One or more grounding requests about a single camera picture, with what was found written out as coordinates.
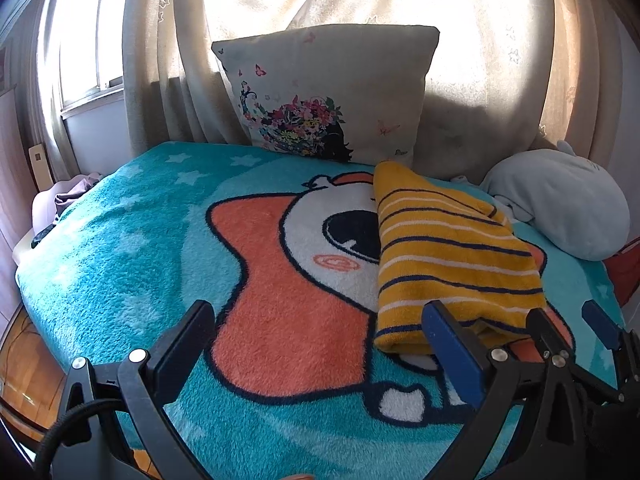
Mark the white floral cushion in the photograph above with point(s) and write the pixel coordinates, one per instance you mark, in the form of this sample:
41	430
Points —
340	92

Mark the teal cartoon fleece blanket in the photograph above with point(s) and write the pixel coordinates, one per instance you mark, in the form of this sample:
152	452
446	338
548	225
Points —
286	250

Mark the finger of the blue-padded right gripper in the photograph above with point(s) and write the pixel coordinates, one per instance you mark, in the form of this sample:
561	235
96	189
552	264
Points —
623	345

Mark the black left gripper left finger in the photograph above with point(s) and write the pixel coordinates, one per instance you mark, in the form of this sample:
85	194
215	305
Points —
145	381

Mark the lavender cloth pile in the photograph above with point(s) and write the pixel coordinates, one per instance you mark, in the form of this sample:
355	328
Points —
48	206

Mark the light blue plush pillow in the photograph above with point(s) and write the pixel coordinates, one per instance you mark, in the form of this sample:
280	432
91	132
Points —
573	201

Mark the beige curtain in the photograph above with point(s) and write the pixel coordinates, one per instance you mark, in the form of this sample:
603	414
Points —
507	75

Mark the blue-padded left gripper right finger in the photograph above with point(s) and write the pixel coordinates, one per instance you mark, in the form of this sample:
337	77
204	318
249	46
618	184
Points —
487	386

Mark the red fabric item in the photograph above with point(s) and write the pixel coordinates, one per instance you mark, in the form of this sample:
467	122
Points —
624	271

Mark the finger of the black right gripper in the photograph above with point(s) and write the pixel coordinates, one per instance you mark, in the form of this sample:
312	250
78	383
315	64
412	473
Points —
553	348

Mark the yellow striped knit sweater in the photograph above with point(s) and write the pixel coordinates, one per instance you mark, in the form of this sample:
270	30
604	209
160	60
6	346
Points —
443	244

